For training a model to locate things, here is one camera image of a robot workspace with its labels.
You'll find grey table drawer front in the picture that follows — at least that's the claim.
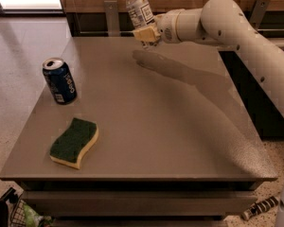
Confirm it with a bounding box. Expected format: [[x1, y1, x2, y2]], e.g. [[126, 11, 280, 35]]
[[23, 191, 256, 217]]

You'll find right metal wall bracket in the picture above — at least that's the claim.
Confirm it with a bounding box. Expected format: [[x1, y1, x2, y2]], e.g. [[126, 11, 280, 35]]
[[248, 0, 271, 29]]

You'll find clear plastic water bottle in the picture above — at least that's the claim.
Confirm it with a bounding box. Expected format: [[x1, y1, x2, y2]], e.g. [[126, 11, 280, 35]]
[[126, 0, 154, 28]]

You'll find black handle object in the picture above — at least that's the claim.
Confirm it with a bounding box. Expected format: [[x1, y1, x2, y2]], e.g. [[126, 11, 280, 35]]
[[0, 187, 18, 227]]

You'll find left metal wall bracket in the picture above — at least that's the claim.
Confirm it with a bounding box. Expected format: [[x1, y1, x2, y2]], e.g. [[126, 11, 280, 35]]
[[104, 0, 120, 37]]

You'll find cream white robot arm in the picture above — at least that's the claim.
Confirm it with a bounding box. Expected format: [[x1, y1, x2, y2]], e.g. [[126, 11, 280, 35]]
[[133, 0, 284, 118]]

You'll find wire basket with green bag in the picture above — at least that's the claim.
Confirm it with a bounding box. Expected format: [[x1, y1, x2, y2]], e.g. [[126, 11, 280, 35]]
[[9, 200, 53, 227]]

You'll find metal wall bracket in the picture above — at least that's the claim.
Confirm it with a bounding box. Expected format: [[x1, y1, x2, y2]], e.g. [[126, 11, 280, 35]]
[[104, 0, 120, 37], [248, 0, 271, 29]]

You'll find blue Pepsi soda can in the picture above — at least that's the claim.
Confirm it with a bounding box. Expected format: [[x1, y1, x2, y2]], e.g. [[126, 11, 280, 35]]
[[43, 58, 77, 105]]

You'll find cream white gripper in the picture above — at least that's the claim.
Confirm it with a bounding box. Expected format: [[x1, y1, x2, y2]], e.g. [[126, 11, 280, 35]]
[[133, 9, 180, 44]]

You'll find green and yellow sponge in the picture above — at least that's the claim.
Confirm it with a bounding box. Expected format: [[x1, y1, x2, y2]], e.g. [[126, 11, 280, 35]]
[[49, 118, 98, 169]]

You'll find black white striped tool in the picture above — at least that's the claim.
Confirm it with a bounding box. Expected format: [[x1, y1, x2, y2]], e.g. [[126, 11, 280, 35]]
[[240, 196, 280, 221]]

